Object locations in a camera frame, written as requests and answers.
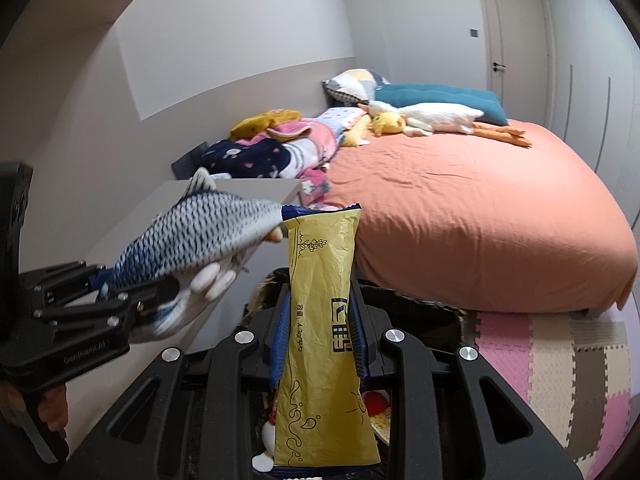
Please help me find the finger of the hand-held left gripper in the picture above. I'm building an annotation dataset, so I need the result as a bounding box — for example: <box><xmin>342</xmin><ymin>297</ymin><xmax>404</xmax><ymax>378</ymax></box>
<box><xmin>106</xmin><ymin>279</ymin><xmax>181</xmax><ymax>347</ymax></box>
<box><xmin>75</xmin><ymin>260</ymin><xmax>117</xmax><ymax>303</ymax></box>

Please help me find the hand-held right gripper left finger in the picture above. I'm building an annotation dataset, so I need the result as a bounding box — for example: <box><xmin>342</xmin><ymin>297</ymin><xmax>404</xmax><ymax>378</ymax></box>
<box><xmin>57</xmin><ymin>285</ymin><xmax>293</xmax><ymax>480</ymax></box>

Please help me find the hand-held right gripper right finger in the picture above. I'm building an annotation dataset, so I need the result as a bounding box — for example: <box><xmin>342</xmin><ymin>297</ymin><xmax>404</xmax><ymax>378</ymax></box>
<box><xmin>349</xmin><ymin>280</ymin><xmax>583</xmax><ymax>480</ymax></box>

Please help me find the yellow snack packet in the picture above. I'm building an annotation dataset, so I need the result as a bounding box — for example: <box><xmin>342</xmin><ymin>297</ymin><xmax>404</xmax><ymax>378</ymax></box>
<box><xmin>272</xmin><ymin>203</ymin><xmax>381</xmax><ymax>477</ymax></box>

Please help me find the white plush doll yellow hat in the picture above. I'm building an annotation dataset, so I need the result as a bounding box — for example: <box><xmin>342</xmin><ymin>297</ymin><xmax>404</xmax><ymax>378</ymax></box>
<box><xmin>251</xmin><ymin>390</ymin><xmax>394</xmax><ymax>472</ymax></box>

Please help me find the black-lined trash bin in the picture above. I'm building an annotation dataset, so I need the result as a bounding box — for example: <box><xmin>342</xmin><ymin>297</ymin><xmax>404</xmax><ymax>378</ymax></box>
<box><xmin>240</xmin><ymin>267</ymin><xmax>468</xmax><ymax>480</ymax></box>

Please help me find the blue grey fish plush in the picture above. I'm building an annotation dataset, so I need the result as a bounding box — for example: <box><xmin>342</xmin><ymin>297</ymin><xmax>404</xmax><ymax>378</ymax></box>
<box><xmin>97</xmin><ymin>167</ymin><xmax>287</xmax><ymax>345</ymax></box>

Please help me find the person's left hand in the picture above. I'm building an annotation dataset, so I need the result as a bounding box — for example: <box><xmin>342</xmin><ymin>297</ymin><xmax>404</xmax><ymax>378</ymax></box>
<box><xmin>0</xmin><ymin>380</ymin><xmax>69</xmax><ymax>434</ymax></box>

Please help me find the grey bedside cabinet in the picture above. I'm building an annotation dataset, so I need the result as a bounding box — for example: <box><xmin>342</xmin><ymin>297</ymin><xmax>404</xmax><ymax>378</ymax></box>
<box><xmin>64</xmin><ymin>177</ymin><xmax>304</xmax><ymax>457</ymax></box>

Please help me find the bed with orange sheet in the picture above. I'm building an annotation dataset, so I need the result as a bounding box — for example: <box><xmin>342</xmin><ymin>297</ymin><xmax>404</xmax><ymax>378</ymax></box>
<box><xmin>305</xmin><ymin>120</ymin><xmax>637</xmax><ymax>314</ymax></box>

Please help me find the navy patterned blanket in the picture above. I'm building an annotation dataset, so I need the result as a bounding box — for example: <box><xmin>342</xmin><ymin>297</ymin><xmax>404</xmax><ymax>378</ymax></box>
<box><xmin>202</xmin><ymin>137</ymin><xmax>292</xmax><ymax>181</ymax></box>

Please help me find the pink patterned blanket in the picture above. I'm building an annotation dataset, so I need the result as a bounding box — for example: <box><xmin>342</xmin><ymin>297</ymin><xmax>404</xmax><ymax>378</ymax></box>
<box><xmin>265</xmin><ymin>117</ymin><xmax>347</xmax><ymax>211</ymax></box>

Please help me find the pink beige foam mat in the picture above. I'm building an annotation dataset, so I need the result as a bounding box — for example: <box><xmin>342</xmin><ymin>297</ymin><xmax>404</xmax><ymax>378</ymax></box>
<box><xmin>465</xmin><ymin>294</ymin><xmax>640</xmax><ymax>477</ymax></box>

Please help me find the yellow dotted pillow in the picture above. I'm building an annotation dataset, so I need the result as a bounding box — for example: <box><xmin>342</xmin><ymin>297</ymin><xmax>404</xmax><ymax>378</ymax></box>
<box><xmin>340</xmin><ymin>115</ymin><xmax>374</xmax><ymax>149</ymax></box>

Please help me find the mustard yellow plush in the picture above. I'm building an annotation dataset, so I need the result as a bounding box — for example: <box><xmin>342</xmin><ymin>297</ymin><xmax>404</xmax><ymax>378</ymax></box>
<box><xmin>230</xmin><ymin>109</ymin><xmax>304</xmax><ymax>141</ymax></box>

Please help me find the yellow duck plush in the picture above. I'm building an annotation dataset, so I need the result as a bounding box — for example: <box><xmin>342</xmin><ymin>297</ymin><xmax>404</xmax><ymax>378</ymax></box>
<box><xmin>370</xmin><ymin>112</ymin><xmax>405</xmax><ymax>136</ymax></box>

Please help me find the white floral pillow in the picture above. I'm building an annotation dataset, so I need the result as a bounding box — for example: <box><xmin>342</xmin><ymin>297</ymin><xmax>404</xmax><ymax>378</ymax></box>
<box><xmin>320</xmin><ymin>106</ymin><xmax>366</xmax><ymax>129</ymax></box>

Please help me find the white goose plush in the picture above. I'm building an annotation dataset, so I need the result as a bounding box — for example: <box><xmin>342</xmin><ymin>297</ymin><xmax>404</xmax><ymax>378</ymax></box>
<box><xmin>357</xmin><ymin>101</ymin><xmax>534</xmax><ymax>150</ymax></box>

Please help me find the patchwork pillow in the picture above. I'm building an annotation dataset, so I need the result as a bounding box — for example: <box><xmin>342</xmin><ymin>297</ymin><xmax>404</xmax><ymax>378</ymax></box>
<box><xmin>321</xmin><ymin>69</ymin><xmax>392</xmax><ymax>104</ymax></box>

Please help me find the teal cushion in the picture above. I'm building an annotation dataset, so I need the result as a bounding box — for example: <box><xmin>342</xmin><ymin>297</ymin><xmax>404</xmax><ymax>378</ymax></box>
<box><xmin>375</xmin><ymin>83</ymin><xmax>510</xmax><ymax>127</ymax></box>

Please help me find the white wardrobe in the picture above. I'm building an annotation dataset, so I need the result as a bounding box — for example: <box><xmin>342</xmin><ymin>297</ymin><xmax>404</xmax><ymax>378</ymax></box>
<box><xmin>547</xmin><ymin>0</ymin><xmax>640</xmax><ymax>221</ymax></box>

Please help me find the beige door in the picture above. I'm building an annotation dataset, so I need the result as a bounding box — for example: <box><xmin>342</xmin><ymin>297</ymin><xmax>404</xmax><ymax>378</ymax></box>
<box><xmin>477</xmin><ymin>0</ymin><xmax>554</xmax><ymax>124</ymax></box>

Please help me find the black wall panel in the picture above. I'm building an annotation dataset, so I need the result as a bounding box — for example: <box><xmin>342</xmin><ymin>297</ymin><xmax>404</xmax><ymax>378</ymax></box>
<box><xmin>171</xmin><ymin>141</ymin><xmax>211</xmax><ymax>179</ymax></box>

